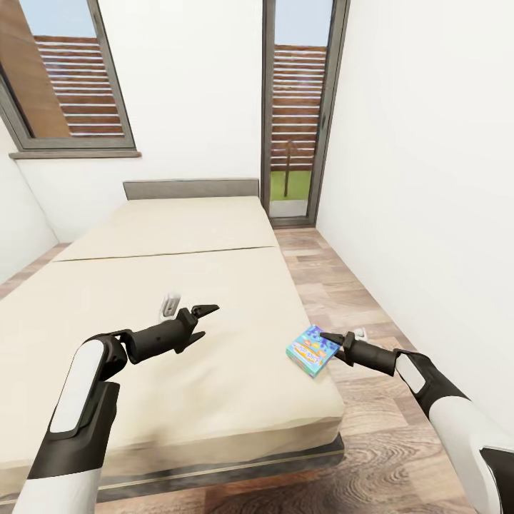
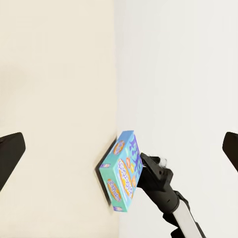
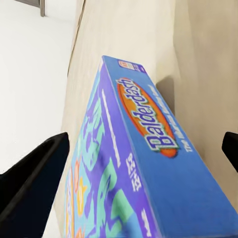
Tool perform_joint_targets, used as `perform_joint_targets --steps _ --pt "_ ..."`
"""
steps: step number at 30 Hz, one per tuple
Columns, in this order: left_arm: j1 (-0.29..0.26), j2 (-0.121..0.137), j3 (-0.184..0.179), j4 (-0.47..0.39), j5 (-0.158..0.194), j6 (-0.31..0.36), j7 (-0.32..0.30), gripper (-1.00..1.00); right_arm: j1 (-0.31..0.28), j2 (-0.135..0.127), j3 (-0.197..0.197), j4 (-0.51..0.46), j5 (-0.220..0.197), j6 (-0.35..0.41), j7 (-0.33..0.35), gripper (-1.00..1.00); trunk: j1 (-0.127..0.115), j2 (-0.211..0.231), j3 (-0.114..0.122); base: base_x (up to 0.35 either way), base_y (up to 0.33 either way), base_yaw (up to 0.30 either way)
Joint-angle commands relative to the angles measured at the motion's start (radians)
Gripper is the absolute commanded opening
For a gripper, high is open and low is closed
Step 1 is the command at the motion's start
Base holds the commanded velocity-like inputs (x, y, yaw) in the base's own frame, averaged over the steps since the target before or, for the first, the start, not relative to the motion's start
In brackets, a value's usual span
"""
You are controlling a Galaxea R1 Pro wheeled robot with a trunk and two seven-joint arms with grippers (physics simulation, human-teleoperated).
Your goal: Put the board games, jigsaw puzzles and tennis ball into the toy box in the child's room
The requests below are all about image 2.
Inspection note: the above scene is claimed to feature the board game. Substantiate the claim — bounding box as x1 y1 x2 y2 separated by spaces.
99 130 144 213

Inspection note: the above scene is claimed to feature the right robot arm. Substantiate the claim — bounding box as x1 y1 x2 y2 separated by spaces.
137 152 206 238

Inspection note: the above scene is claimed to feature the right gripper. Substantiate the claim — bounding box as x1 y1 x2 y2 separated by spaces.
137 152 174 205

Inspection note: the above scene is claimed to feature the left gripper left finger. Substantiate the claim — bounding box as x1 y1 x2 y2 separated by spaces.
0 132 26 191

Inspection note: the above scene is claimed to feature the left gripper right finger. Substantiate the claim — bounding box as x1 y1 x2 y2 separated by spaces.
222 132 238 172

